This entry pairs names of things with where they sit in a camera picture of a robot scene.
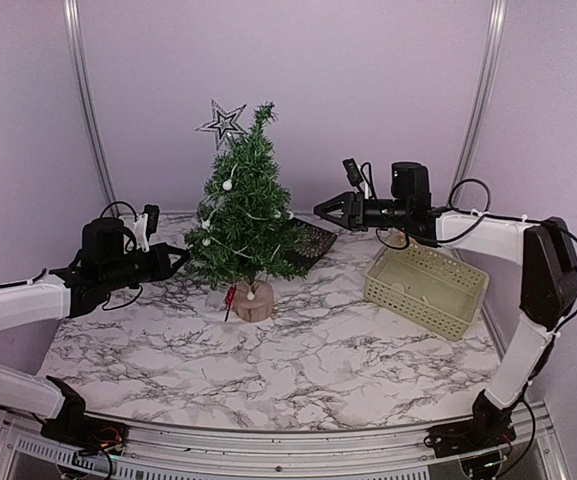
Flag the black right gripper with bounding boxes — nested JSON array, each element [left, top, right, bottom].
[[313, 192, 409, 232]]

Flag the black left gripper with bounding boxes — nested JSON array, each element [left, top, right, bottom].
[[100, 242, 189, 292]]

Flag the red reindeer ornament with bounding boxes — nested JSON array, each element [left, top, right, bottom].
[[224, 285, 236, 322]]

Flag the small green christmas tree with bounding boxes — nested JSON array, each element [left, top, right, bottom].
[[184, 102, 304, 287]]

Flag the white ball string lights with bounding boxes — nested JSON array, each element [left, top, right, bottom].
[[184, 162, 296, 287]]

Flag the silver star ornament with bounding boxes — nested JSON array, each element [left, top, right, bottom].
[[194, 99, 247, 152]]

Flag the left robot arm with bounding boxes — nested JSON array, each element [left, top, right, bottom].
[[0, 213, 190, 445]]

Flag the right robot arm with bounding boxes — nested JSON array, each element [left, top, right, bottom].
[[313, 159, 577, 448]]

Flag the black mesh object behind tree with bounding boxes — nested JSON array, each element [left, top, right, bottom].
[[284, 218, 338, 273]]

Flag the round wooden tree base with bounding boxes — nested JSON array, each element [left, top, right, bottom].
[[234, 281, 275, 323]]

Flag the green perforated plastic basket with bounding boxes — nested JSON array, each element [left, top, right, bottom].
[[363, 244, 489, 341]]

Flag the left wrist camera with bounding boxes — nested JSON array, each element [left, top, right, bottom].
[[132, 204, 160, 252]]

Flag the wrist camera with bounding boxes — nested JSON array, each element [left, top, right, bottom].
[[132, 204, 160, 252], [342, 158, 370, 199]]

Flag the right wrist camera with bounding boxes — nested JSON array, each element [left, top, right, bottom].
[[342, 158, 370, 199]]

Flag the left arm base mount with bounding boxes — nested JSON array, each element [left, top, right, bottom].
[[41, 376, 128, 452]]

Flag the front aluminium rail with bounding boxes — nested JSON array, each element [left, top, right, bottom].
[[0, 402, 570, 479]]

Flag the right aluminium frame post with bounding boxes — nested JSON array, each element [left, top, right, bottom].
[[453, 0, 508, 185]]

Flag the aluminium frame post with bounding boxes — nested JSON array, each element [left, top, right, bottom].
[[63, 0, 117, 204], [453, 0, 508, 185]]

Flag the left aluminium frame post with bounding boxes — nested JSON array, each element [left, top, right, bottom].
[[63, 0, 117, 204]]

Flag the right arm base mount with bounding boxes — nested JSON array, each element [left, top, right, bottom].
[[423, 391, 519, 458]]

